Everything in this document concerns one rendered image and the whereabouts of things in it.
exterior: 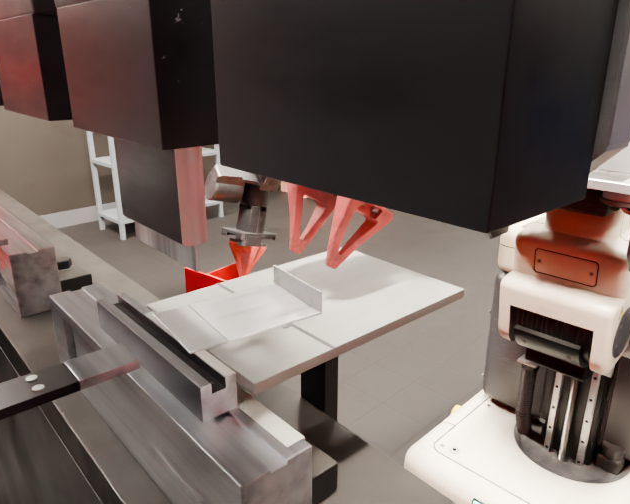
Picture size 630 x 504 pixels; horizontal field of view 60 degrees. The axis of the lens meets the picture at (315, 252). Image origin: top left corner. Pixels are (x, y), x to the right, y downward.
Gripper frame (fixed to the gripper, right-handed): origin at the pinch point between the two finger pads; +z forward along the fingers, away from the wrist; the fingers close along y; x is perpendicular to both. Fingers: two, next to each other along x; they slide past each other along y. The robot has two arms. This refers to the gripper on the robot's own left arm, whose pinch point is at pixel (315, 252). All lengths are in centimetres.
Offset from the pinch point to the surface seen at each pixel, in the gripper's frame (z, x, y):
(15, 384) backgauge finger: 17.5, -21.9, -0.4
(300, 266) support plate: 1.9, 4.7, -5.9
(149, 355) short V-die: 13.7, -12.6, -0.6
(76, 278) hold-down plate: 17.5, -1.2, -44.3
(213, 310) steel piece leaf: 8.8, -7.1, -2.1
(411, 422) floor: 38, 139, -59
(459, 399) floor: 25, 160, -56
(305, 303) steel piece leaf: 5.0, -0.8, 2.4
